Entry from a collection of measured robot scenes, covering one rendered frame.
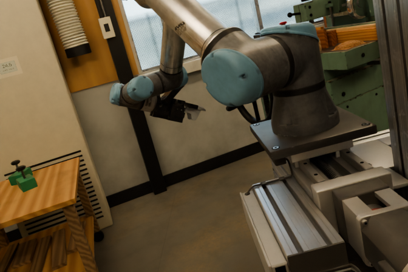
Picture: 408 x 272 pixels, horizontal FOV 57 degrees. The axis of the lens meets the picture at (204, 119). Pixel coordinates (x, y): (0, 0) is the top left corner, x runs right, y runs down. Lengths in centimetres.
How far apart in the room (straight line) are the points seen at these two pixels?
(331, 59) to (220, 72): 67
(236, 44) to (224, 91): 9
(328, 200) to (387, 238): 15
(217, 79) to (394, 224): 38
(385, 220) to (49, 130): 204
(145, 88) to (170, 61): 12
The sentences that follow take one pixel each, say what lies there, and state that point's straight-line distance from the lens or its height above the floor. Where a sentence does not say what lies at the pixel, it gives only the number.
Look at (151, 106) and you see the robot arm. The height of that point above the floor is 86.
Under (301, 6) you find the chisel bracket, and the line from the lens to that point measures 156.
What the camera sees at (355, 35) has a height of 92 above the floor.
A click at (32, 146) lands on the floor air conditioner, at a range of 242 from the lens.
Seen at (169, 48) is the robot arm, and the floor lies 104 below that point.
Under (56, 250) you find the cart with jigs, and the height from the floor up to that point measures 20.
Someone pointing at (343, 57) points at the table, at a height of 88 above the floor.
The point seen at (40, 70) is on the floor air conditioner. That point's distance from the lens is 235.
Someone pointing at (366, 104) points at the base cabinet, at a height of 67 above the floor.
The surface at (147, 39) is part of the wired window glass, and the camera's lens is 276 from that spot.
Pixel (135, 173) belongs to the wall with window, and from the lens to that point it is 280.
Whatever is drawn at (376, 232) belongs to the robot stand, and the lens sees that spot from 60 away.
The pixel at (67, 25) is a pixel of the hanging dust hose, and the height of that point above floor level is 127.
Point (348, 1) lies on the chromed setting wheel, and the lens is 156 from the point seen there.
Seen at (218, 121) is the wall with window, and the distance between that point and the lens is 287.
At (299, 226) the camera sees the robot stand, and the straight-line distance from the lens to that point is 67.
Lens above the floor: 110
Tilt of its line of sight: 14 degrees down
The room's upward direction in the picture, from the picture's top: 14 degrees counter-clockwise
